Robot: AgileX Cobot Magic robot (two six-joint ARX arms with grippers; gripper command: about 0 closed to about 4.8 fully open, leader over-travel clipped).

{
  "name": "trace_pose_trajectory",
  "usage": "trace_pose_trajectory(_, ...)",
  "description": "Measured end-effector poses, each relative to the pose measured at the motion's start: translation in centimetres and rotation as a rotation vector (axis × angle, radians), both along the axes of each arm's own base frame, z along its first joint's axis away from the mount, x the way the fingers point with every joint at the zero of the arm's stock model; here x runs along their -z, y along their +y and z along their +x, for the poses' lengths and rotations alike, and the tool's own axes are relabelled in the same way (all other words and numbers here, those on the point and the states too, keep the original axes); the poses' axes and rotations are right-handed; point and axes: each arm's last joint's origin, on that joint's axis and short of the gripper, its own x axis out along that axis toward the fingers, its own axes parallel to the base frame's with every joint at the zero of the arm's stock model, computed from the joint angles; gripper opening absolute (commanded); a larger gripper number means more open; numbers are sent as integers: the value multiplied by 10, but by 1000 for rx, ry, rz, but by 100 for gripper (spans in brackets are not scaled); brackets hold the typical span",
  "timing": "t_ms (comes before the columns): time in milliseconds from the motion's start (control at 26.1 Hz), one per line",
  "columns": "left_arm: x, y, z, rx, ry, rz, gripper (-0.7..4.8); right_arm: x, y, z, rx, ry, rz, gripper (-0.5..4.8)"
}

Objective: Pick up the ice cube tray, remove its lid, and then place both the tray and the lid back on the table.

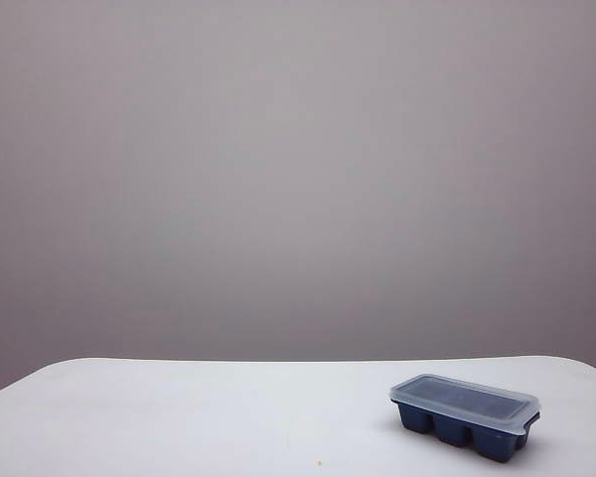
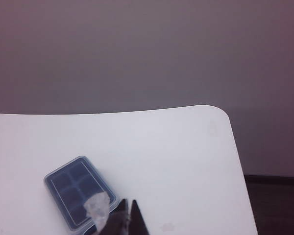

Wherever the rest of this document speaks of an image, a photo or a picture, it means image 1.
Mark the dark blue ice cube tray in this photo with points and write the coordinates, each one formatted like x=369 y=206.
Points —
x=451 y=430

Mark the clear plastic tray lid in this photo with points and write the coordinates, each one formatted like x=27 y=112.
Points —
x=464 y=400

